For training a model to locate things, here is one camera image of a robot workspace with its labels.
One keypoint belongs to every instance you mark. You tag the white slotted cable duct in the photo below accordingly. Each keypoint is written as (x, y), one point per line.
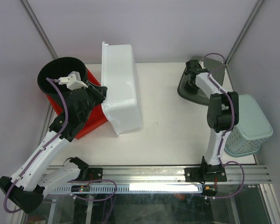
(133, 188)

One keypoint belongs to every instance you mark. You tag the black round bucket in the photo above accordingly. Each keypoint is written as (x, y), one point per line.
(57, 68)

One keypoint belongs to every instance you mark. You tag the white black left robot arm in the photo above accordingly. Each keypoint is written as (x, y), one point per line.
(26, 188)

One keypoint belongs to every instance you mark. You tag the red plastic tray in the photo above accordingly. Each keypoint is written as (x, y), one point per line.
(93, 116)

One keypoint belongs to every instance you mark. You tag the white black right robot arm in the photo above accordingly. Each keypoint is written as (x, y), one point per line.
(198, 85)

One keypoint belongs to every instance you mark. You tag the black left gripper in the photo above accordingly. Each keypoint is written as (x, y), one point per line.
(100, 92)

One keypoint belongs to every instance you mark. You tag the aluminium mounting rail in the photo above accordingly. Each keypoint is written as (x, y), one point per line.
(254, 174)

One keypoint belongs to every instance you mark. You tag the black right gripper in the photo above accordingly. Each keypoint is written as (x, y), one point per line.
(191, 91)

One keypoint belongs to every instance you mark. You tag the dark green plastic tray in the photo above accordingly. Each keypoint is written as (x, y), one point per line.
(218, 72)

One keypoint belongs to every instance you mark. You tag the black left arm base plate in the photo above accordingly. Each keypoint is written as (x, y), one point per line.
(91, 174)

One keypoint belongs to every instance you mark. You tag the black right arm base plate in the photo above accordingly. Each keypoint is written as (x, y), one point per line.
(201, 176)

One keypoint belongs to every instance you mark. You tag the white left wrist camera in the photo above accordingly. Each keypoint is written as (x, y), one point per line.
(72, 81)

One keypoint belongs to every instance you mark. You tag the white plastic tub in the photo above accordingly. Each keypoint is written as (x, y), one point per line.
(122, 105)

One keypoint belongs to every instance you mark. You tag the light teal perforated basket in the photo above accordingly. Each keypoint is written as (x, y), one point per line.
(252, 130)

